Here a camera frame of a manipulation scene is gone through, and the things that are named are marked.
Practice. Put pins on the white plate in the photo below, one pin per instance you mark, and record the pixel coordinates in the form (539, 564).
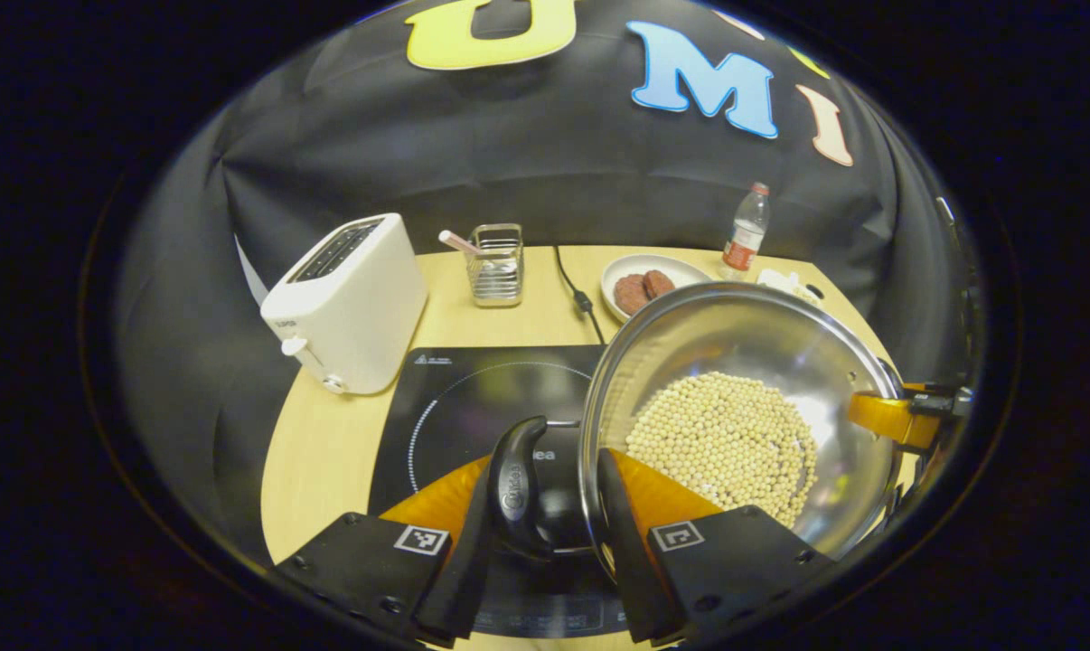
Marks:
(685, 271)

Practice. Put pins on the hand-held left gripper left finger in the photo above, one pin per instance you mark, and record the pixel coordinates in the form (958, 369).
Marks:
(459, 579)

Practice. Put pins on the black induction cooktop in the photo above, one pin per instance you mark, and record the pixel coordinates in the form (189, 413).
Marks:
(473, 389)

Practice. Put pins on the small white snack dish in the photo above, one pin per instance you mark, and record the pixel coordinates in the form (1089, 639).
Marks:
(784, 282)

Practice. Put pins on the pink stick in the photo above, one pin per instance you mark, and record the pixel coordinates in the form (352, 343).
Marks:
(457, 240)

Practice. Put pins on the pile of soybeans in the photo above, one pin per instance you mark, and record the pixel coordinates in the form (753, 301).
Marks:
(726, 443)

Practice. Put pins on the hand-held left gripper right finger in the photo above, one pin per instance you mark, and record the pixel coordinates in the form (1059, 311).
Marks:
(631, 561)

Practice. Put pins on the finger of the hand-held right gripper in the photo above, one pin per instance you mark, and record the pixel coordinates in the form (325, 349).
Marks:
(888, 419)

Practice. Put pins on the black backdrop cloth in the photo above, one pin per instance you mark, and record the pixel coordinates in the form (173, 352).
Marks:
(509, 163)

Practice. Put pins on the clear bottle with red label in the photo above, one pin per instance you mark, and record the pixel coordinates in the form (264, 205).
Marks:
(744, 240)

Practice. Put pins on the brown meat patty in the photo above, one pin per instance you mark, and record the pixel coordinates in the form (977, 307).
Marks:
(659, 284)
(631, 295)

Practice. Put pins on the white toaster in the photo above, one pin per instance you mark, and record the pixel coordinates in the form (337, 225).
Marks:
(355, 307)

